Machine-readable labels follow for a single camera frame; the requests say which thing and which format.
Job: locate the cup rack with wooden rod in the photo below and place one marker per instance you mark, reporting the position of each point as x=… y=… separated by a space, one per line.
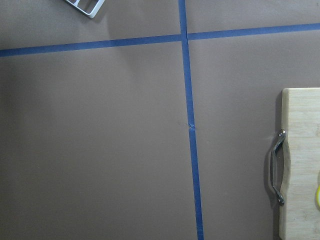
x=89 y=8

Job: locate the wooden cutting board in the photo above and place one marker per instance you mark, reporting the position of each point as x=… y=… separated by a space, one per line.
x=299 y=217

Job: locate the lemon slice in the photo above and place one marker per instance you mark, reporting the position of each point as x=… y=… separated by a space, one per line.
x=317 y=196

